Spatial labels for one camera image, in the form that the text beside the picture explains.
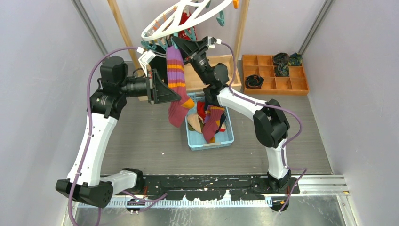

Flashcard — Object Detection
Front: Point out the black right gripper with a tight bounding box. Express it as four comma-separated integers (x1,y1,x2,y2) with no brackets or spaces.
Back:
167,37,211,86

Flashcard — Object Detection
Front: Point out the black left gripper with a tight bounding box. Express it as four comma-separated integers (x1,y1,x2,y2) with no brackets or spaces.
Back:
119,69,181,104

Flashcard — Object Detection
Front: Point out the purple striped sock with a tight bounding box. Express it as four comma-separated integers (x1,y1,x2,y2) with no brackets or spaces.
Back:
202,105,224,143
166,46,195,128

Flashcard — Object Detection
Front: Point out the red santa sock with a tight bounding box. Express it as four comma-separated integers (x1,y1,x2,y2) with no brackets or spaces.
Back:
196,101,207,120

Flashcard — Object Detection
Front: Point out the striped beige sock front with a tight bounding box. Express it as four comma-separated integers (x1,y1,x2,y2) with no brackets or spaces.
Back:
187,113,205,133

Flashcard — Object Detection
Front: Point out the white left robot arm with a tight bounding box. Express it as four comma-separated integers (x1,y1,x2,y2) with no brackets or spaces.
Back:
56,56,180,208

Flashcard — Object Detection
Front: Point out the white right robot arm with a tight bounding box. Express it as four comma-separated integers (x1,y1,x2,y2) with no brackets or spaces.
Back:
170,37,291,193

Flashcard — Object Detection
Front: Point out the white round clip hanger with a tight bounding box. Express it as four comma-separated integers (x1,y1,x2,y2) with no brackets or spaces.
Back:
141,0,240,42

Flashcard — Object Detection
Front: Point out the wooden hanger stand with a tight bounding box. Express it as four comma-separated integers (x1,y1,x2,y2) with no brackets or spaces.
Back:
107,0,250,101

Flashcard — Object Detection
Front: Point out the light blue plastic basket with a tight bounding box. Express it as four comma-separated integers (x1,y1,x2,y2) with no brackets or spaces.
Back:
184,93,235,151

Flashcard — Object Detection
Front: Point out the rolled dark sock left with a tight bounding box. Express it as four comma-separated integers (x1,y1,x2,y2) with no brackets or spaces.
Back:
245,74,264,89

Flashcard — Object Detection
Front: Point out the rolled dark sock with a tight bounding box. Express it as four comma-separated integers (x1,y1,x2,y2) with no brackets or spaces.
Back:
274,64,289,77
272,52,290,65
288,53,303,66
245,74,264,89

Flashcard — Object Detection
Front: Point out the rolled dark sock top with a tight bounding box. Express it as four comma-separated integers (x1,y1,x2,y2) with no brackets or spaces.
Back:
272,52,290,65

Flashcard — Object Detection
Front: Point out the rolled dark sock middle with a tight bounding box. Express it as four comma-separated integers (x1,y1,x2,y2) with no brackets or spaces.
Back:
274,64,289,77

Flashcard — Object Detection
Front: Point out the rolled dark sock right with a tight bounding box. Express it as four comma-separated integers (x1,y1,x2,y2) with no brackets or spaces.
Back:
288,53,303,66

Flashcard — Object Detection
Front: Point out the orange wooden compartment tray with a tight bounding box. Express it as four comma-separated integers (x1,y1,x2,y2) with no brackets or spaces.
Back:
242,55,310,96

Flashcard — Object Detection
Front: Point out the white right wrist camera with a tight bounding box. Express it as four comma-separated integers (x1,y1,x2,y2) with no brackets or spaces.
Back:
202,36,222,49

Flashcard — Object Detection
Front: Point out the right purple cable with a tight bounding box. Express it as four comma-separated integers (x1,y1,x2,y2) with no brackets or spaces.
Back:
216,39,308,213

